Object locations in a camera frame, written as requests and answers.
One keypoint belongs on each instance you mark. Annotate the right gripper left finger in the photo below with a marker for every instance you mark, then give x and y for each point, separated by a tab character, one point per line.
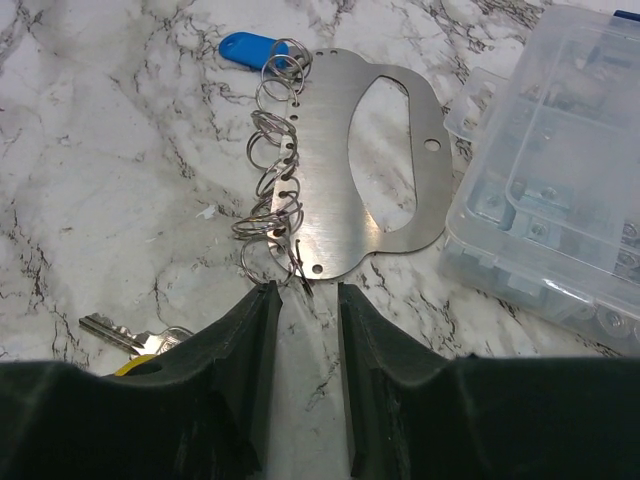
197	411

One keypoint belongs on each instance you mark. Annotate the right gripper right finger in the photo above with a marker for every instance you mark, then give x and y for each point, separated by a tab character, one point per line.
413	414

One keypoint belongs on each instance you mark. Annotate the blue key tag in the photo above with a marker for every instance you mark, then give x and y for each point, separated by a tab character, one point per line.
252	50

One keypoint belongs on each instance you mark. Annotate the clear plastic screw box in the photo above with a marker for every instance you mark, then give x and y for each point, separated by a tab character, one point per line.
547	214

